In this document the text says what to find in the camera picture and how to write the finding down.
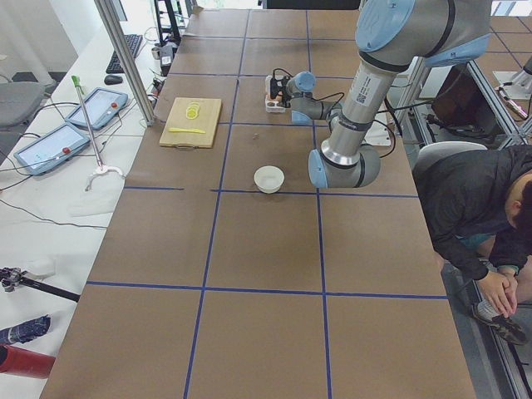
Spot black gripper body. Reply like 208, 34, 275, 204
268, 77, 290, 107

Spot clear plastic egg box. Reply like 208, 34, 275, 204
265, 75, 291, 113

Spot white round bowl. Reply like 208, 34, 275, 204
254, 165, 284, 194

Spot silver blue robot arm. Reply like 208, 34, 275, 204
265, 0, 491, 189

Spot person's clasped hands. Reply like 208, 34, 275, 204
478, 268, 518, 318

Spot wooden cutting board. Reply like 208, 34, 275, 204
159, 97, 222, 149

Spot yellow lemon slices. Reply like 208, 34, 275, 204
185, 101, 201, 120

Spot yellow plastic knife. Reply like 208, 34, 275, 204
168, 127, 206, 134

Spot black keyboard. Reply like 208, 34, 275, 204
106, 33, 144, 74

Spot black computer mouse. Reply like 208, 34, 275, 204
104, 74, 123, 86

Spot white chair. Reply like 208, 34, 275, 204
412, 141, 486, 175

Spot upper teach pendant tablet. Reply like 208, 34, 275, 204
84, 87, 129, 131

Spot teach pendant tablet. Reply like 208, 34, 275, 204
84, 87, 129, 131
14, 122, 90, 175

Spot silver reacher grabber stick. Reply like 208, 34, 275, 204
71, 75, 126, 192

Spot person in black jacket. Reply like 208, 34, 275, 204
415, 145, 531, 280

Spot lower teach pendant tablet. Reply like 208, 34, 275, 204
14, 122, 90, 175

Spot black tripod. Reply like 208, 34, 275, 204
1, 268, 81, 303

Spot grey brown shoe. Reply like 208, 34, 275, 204
471, 300, 528, 345

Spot folded dark blue umbrella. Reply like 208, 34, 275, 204
1, 315, 51, 345

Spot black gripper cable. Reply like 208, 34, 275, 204
311, 91, 406, 160

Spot aluminium frame post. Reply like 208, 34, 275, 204
94, 0, 155, 126

